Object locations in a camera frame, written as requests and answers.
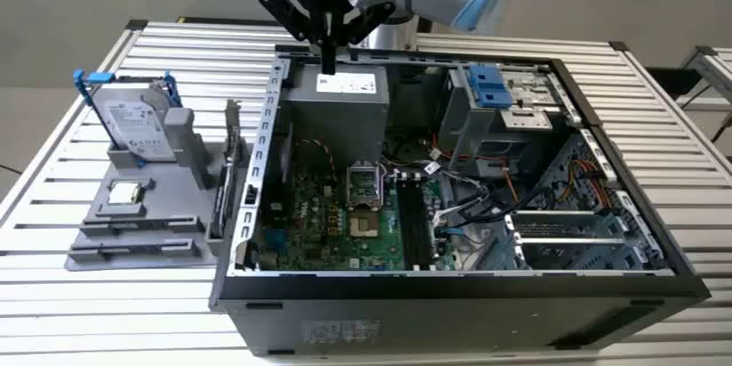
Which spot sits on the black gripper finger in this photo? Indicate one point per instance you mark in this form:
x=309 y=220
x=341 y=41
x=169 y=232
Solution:
x=366 y=23
x=286 y=10

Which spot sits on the black RAM slot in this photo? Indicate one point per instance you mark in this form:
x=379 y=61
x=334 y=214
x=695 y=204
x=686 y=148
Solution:
x=405 y=222
x=419 y=222
x=413 y=222

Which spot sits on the grey power supply unit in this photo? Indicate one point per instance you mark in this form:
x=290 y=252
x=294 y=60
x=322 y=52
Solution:
x=338 y=126

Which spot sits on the blue plastic drive latch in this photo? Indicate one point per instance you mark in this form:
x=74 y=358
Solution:
x=486 y=83

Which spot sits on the grey metal drive cage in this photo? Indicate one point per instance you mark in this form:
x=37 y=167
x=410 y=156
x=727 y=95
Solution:
x=475 y=126

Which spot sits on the hard disk in blue carrier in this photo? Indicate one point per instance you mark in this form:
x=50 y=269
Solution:
x=134 y=126

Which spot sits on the CPU socket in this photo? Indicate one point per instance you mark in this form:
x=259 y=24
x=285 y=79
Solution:
x=365 y=224

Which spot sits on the green motherboard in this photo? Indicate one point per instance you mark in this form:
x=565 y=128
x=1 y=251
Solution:
x=309 y=220

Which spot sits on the grey parts rack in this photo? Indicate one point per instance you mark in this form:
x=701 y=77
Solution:
x=171 y=194

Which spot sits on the black graphics card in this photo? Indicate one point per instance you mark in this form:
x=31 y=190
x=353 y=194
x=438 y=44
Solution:
x=219 y=207

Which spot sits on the silver CPU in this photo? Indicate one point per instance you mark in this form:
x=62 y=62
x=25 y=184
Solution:
x=125 y=193

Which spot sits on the metal slat side table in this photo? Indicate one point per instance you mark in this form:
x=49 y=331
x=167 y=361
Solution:
x=715 y=64

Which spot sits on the black open PC case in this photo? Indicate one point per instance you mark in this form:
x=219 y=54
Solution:
x=401 y=319

